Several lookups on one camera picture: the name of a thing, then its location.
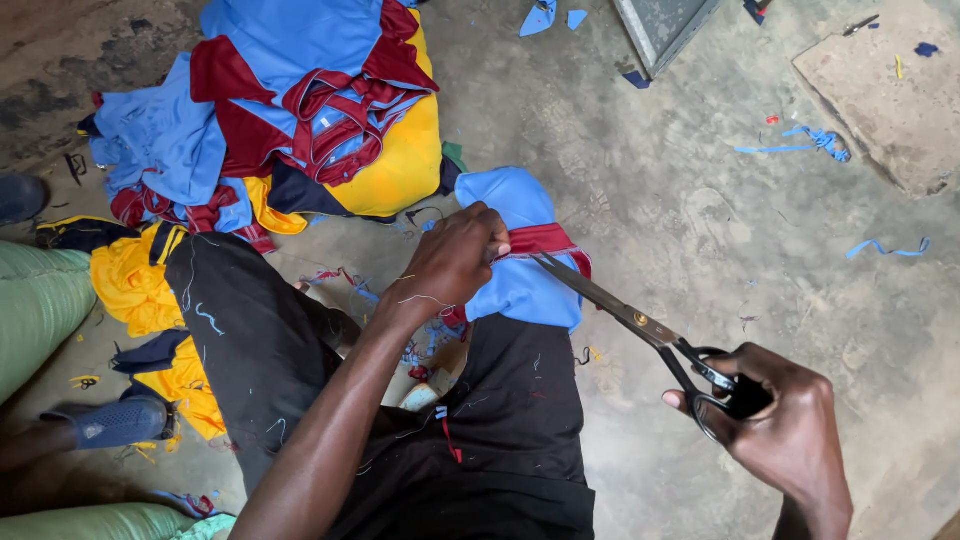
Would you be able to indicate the yellow fabric sliver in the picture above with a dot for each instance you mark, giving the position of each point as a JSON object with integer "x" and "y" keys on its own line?
{"x": 898, "y": 67}

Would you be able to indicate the curled blue fabric strip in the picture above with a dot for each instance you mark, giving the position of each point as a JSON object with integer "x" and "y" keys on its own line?
{"x": 885, "y": 250}

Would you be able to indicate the tangled blue fabric strip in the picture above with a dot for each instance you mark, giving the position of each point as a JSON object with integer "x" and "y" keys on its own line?
{"x": 821, "y": 139}

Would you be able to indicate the grey metal frame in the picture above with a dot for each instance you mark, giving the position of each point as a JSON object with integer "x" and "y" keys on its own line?
{"x": 664, "y": 26}

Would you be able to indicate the small navy fabric scrap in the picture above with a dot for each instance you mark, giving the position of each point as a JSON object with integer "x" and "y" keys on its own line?
{"x": 926, "y": 49}

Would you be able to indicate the small thread snips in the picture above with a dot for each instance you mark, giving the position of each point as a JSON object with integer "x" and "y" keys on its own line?
{"x": 861, "y": 25}

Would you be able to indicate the large blue fabric scrap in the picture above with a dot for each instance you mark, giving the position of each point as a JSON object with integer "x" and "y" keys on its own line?
{"x": 540, "y": 19}

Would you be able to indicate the person's left fingers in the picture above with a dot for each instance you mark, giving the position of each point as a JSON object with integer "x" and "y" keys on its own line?
{"x": 484, "y": 229}

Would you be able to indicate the heap of blue maroon yellow garments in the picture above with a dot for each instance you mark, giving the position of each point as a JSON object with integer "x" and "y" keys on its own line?
{"x": 300, "y": 105}

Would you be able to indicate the pale stool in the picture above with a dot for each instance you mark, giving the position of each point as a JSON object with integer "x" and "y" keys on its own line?
{"x": 427, "y": 390}

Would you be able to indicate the black fabric strip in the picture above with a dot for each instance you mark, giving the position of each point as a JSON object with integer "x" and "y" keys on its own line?
{"x": 75, "y": 166}

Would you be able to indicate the person's left hand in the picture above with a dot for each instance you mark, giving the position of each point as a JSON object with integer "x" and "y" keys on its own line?
{"x": 446, "y": 262}

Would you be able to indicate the person's right hand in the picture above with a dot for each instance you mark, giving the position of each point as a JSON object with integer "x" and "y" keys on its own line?
{"x": 787, "y": 420}

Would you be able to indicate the person's black trousers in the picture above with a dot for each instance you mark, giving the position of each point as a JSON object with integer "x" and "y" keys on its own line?
{"x": 487, "y": 435}

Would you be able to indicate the black tailor scissors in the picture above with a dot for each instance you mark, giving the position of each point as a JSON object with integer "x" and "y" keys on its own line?
{"x": 622, "y": 311}

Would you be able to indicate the blue and maroon garment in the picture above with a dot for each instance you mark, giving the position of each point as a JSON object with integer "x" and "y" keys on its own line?
{"x": 517, "y": 289}

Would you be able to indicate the flat concrete slab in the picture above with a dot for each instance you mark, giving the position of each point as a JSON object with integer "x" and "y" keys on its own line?
{"x": 892, "y": 112}

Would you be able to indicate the small blue fabric scrap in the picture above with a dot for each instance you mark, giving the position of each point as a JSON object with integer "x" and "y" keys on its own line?
{"x": 577, "y": 19}

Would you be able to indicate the heap of fabric trimmings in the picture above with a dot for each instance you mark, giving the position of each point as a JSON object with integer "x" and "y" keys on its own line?
{"x": 424, "y": 349}

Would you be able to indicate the yellow and navy garment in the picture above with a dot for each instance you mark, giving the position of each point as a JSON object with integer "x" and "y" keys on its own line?
{"x": 139, "y": 289}

